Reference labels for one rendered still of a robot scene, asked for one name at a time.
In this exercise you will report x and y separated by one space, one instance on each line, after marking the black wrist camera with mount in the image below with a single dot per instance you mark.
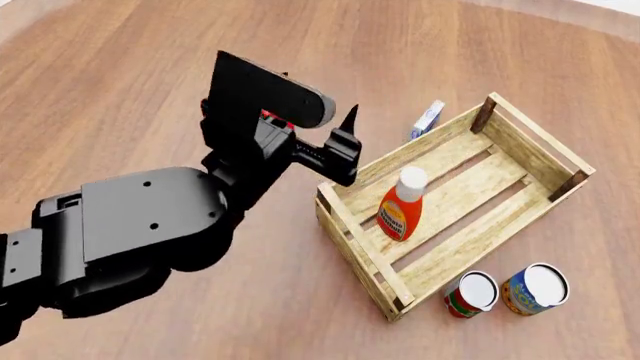
250 86

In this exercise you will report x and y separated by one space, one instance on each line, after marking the red ketchup bottle white cap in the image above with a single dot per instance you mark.
400 213

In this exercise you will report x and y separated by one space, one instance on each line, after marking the blue yellow soup can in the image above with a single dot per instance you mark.
525 300

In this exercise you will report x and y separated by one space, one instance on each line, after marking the small blue white carton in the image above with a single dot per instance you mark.
427 122

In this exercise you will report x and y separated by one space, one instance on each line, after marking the wooden slatted tray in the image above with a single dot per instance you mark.
450 195

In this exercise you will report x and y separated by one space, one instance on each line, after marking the red tomato can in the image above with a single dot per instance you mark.
465 300

